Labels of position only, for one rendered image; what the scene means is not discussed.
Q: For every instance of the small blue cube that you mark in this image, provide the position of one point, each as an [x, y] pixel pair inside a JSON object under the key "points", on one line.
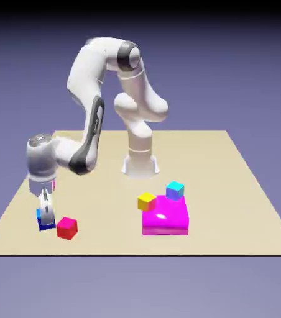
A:
{"points": [[41, 225]]}

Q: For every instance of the large magenta box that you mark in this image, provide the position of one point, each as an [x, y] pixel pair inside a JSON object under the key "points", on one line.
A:
{"points": [[165, 218]]}

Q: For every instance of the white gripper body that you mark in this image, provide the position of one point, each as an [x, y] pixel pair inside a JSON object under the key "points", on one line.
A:
{"points": [[46, 206]]}

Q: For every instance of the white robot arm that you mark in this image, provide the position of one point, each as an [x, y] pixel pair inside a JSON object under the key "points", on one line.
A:
{"points": [[85, 74]]}

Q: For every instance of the small cyan cube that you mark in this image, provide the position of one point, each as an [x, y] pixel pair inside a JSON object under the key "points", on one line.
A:
{"points": [[174, 190]]}

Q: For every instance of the small yellow cube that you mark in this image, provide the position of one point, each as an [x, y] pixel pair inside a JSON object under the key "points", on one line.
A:
{"points": [[146, 200]]}

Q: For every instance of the small red cube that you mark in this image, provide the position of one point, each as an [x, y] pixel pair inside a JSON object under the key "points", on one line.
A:
{"points": [[67, 228]]}

